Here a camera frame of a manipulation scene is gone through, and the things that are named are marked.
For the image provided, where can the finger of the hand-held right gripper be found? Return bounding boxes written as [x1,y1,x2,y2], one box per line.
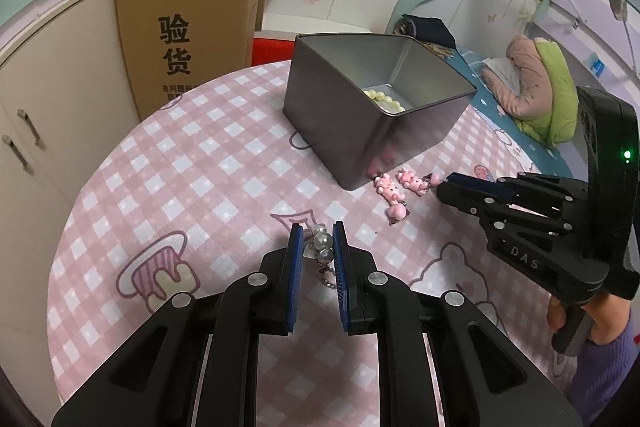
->
[446,173,588,208]
[436,184,576,238]

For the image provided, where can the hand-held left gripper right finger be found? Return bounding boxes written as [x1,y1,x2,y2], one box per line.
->
[332,221,583,427]

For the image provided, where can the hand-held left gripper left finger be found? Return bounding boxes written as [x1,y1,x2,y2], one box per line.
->
[50,222,307,427]

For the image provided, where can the pearl bead keychain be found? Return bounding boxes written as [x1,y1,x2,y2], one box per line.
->
[311,223,337,293]

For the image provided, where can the pink charm bracelet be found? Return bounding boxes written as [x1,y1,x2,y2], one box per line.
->
[374,167,443,223]

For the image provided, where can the cream bead bracelet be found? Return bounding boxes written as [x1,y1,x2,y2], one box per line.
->
[362,89,405,112]

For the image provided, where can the grey metal tin box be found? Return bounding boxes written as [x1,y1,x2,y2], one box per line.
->
[282,33,478,192]

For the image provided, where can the person's right hand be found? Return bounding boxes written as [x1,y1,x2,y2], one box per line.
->
[547,296,632,347]

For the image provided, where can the blue candy print bedsheet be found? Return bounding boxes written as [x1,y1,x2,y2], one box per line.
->
[445,44,581,178]

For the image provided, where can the pink and green quilt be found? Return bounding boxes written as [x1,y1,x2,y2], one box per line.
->
[505,34,581,150]

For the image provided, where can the white pillow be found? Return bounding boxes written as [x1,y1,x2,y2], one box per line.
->
[481,57,521,90]

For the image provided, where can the pink checkered tablecloth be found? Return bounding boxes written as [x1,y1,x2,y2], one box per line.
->
[47,59,571,410]

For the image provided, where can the folded beige clothes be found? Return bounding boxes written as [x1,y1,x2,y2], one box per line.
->
[420,42,456,58]

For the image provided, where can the folded dark clothes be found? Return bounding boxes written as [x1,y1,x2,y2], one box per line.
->
[400,14,457,48]

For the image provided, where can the red storage bench white top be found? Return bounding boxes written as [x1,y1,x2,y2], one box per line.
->
[252,34,296,68]

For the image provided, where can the large cardboard box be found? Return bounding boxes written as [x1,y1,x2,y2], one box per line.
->
[114,0,266,120]

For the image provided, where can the beige cabinet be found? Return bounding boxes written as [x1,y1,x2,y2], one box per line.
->
[0,0,143,228]

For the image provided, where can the metal cabinet handle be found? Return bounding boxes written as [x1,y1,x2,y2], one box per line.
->
[17,109,43,148]
[2,134,28,170]

